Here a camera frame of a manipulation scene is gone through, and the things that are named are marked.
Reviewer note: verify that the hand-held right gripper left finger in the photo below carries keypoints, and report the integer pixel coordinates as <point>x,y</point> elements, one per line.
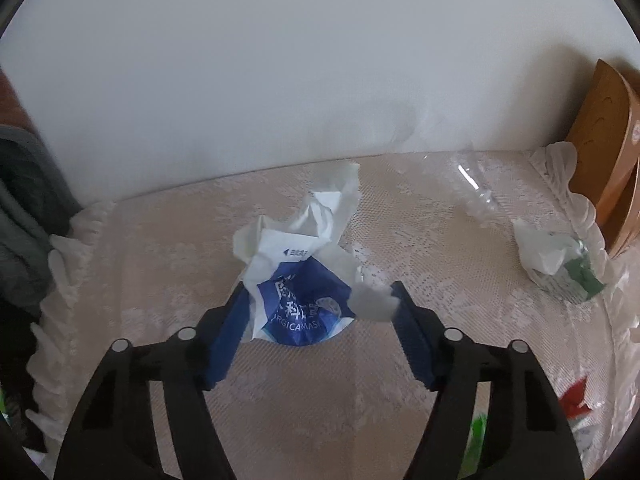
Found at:
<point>235,330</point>

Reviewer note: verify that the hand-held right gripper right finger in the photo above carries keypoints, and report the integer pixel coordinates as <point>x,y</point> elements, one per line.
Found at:
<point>412,332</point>

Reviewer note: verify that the blue white mask package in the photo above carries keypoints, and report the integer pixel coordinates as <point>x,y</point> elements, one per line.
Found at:
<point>300,305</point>

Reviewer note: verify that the clear plastic bottle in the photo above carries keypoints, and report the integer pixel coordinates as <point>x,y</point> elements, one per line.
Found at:
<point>475,185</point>

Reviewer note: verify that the white lace ruffled cloth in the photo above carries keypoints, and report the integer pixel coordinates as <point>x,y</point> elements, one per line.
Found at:
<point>175,260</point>

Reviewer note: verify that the green wrapper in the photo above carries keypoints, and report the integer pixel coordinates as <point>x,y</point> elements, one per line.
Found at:
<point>476,435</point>

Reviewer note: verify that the crumpled white tissue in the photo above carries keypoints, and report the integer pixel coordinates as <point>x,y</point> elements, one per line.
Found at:
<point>330,200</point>
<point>540,245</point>

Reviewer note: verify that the red wrapper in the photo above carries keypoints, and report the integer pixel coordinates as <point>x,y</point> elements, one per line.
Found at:
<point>575,397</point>

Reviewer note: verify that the green white packet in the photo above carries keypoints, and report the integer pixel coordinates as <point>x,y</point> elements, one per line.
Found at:
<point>582,272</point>

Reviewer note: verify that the dark grey clothing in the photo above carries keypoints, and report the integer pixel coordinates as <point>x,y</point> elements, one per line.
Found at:
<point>25,210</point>

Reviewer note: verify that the carved wooden headboard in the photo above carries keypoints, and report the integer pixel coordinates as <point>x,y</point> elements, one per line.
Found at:
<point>605,125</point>

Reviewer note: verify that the brown wooden board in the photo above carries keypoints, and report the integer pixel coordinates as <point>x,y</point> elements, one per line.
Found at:
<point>12,102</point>

